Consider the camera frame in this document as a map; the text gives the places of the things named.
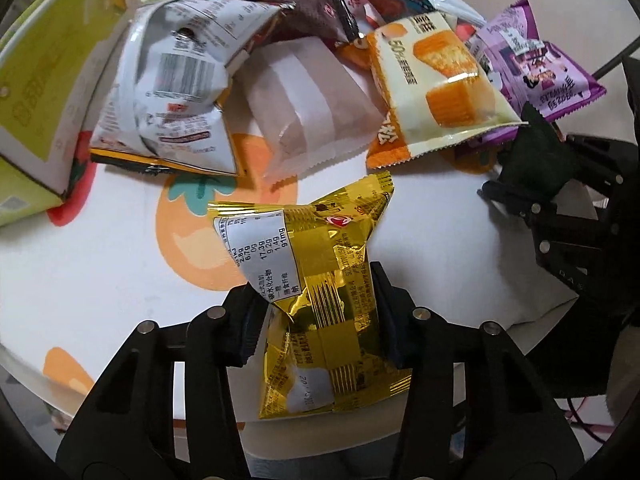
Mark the purple snack packet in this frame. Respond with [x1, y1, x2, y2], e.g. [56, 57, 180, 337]
[466, 0, 606, 122]

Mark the gold foil snack packet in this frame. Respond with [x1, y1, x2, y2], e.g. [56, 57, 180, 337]
[208, 171, 411, 419]

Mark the cream orange cake snack packet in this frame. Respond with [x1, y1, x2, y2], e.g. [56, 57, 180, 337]
[366, 11, 524, 169]

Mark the white persimmon print cloth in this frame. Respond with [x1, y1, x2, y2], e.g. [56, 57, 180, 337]
[1, 93, 575, 414]

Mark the translucent pink snack packet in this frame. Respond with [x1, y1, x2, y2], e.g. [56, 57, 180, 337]
[236, 37, 383, 184]

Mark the white barcode snack packet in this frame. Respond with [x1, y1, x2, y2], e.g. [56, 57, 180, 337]
[89, 0, 287, 176]

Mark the green cardboard storage box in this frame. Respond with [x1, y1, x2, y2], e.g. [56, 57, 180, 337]
[1, 0, 139, 224]

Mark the black cable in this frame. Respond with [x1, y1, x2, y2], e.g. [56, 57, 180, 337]
[591, 34, 640, 82]

